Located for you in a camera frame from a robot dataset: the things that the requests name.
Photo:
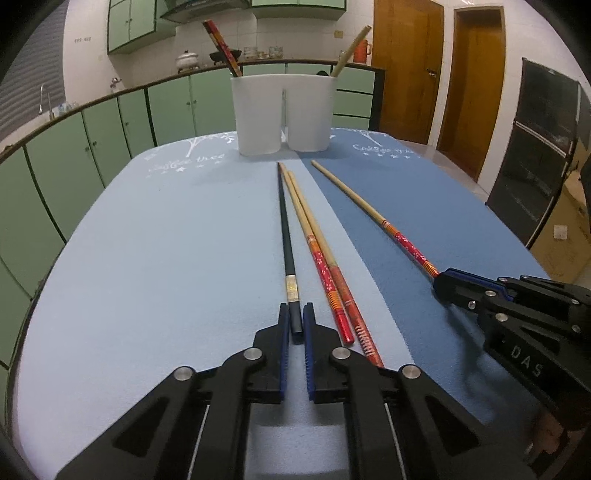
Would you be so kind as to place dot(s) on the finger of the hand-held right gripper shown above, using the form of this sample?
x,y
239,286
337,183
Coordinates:
x,y
461,293
549,300

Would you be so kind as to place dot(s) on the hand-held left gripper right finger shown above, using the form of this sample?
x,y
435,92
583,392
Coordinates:
x,y
310,350

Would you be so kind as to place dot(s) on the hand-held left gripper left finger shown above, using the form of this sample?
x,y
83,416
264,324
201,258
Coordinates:
x,y
282,350

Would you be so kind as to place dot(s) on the white two-compartment utensil holder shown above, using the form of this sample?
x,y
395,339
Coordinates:
x,y
258,115

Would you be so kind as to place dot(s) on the plain bamboo chopstick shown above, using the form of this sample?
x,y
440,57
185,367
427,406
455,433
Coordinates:
x,y
351,50

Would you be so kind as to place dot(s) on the red and black patterned chopstick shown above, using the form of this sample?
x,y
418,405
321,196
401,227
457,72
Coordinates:
x,y
219,48
225,46

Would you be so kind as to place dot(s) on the person's right hand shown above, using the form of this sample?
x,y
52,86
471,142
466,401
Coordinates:
x,y
551,429

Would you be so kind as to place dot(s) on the cardboard box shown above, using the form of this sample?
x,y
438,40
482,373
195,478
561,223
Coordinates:
x,y
565,240

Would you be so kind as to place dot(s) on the dark blue mat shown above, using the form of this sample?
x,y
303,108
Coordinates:
x,y
415,207

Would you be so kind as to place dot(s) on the black glass-front cabinet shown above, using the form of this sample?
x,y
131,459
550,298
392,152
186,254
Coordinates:
x,y
531,161

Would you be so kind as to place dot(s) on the light blue mat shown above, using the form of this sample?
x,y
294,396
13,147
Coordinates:
x,y
161,254

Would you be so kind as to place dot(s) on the wooden door in recess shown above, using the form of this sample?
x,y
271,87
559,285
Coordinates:
x,y
475,92

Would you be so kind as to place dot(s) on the closed wooden door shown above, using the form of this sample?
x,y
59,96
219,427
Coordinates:
x,y
406,78

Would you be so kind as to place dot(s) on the brown countertop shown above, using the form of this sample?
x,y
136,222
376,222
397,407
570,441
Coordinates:
x,y
360,65

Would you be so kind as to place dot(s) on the orange thermos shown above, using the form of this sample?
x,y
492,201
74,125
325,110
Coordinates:
x,y
364,53

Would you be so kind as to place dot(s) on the green base cabinets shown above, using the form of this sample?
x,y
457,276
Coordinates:
x,y
60,170

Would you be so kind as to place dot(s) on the stack of bowls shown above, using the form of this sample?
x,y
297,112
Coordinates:
x,y
250,52

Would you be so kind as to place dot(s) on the black wok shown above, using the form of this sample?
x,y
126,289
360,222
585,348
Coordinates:
x,y
214,56

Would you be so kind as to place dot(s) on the white cooking pot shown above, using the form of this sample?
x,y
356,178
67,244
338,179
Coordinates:
x,y
187,61

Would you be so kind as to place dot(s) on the bottles beside sink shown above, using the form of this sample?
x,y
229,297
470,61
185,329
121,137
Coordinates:
x,y
63,108

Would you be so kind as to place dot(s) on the kitchen faucet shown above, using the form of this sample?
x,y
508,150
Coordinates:
x,y
49,108

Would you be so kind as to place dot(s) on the black range hood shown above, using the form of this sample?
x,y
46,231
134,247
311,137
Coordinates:
x,y
184,11

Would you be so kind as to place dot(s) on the grey window blind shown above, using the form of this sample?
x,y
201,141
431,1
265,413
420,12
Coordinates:
x,y
32,78

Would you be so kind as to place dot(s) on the small wall tap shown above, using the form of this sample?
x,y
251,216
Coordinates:
x,y
115,84

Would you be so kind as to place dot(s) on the green wall cabinets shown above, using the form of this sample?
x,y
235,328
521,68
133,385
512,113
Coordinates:
x,y
134,23

